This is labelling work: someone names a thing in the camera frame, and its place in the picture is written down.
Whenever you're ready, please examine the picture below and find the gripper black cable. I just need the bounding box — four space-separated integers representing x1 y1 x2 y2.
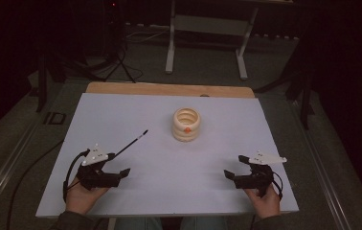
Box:
61 149 91 203
270 172 284 201

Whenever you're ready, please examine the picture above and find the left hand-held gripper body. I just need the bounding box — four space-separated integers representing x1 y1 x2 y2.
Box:
76 143 122 192

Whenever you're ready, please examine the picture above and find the cream ribbed pen holder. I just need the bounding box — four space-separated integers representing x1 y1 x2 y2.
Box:
171 106 202 143

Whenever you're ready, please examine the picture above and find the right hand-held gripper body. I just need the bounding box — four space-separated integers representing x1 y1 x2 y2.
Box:
233 150 288 197

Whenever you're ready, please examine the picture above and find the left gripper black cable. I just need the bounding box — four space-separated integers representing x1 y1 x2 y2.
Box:
61 149 91 203

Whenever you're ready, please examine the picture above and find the black metal stand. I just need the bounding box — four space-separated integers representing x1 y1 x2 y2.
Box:
34 52 68 113
254 47 317 130

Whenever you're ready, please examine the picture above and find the black floor cable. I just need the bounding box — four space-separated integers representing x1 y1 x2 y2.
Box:
6 139 66 230

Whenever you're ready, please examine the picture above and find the metal floor rail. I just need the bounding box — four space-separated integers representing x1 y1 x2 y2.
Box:
292 100 354 230
0 123 40 221

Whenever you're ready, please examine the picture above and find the person's right hand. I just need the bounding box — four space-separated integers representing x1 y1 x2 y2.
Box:
243 184 282 220

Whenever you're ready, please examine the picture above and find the white metal desk frame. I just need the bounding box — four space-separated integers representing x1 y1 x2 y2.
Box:
165 0 296 81

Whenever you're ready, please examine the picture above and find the thin black pen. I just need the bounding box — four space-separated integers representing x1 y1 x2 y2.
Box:
114 129 149 158

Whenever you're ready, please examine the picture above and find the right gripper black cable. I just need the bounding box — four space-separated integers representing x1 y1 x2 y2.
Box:
270 172 284 201

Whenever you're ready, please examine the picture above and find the black tripod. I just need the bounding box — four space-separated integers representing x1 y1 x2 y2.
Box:
81 0 145 84

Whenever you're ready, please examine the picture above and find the person's left hand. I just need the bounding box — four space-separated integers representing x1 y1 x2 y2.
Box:
65 177 110 216

